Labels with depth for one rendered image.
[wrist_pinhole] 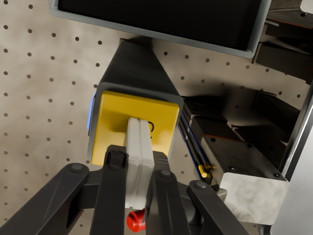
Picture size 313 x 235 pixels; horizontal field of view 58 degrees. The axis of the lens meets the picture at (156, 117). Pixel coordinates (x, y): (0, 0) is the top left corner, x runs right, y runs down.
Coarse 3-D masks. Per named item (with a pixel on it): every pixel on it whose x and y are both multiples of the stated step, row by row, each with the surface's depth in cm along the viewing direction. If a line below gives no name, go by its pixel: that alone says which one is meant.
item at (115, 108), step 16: (112, 96) 21; (128, 96) 21; (112, 112) 21; (128, 112) 21; (144, 112) 21; (160, 112) 21; (176, 112) 22; (96, 128) 22; (112, 128) 22; (160, 128) 22; (96, 144) 22; (112, 144) 22; (160, 144) 22; (96, 160) 22
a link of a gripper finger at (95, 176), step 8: (88, 176) 14; (96, 176) 14; (88, 184) 13; (96, 184) 14; (80, 192) 13; (88, 192) 14; (96, 192) 14; (72, 200) 13; (80, 200) 14; (88, 200) 14; (72, 208) 14; (80, 208) 14; (88, 208) 14
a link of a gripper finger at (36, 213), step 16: (64, 176) 13; (80, 176) 13; (48, 192) 11; (64, 192) 12; (32, 208) 10; (48, 208) 11; (64, 208) 11; (16, 224) 9; (32, 224) 10; (48, 224) 10; (64, 224) 12
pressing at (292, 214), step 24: (312, 96) 39; (312, 120) 40; (288, 144) 42; (312, 144) 41; (288, 168) 42; (312, 168) 43; (288, 192) 44; (312, 192) 44; (288, 216) 45; (312, 216) 46
